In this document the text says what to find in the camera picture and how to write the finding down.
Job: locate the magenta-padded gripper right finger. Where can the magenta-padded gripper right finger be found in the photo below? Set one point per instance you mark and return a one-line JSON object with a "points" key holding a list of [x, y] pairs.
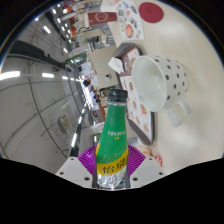
{"points": [[148, 171]]}

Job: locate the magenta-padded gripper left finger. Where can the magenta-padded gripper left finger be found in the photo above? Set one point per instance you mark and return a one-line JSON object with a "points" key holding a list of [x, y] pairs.
{"points": [[71, 171]]}

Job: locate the green drink bottle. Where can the green drink bottle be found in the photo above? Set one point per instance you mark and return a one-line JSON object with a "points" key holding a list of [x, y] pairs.
{"points": [[111, 140]]}

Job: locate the clear plastic food bag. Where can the clear plastic food bag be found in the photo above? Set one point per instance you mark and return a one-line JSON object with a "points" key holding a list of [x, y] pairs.
{"points": [[150, 153]]}

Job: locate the ceiling air conditioner unit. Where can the ceiling air conditioner unit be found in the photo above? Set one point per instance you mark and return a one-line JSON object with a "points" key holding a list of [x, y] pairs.
{"points": [[65, 124]]}

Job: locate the brown food tray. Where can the brown food tray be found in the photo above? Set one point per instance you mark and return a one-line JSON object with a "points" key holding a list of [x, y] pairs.
{"points": [[141, 116]]}

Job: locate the white polka-dot mug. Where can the white polka-dot mug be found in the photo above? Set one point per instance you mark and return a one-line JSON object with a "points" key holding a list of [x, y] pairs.
{"points": [[173, 80]]}

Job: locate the white paper napkin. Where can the white paper napkin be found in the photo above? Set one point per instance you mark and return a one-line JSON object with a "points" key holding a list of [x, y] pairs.
{"points": [[116, 65]]}

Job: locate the group of beige chairs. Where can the group of beige chairs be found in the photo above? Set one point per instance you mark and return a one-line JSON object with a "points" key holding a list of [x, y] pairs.
{"points": [[100, 61]]}

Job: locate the group of ceiling lights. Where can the group of ceiling lights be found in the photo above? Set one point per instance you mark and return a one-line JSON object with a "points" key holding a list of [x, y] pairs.
{"points": [[10, 75]]}

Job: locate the printed sticker sheet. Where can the printed sticker sheet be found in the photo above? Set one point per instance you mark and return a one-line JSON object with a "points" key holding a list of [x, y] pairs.
{"points": [[129, 21]]}

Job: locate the flat round red coaster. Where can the flat round red coaster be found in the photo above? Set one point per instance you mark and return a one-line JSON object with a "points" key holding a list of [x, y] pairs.
{"points": [[151, 12]]}

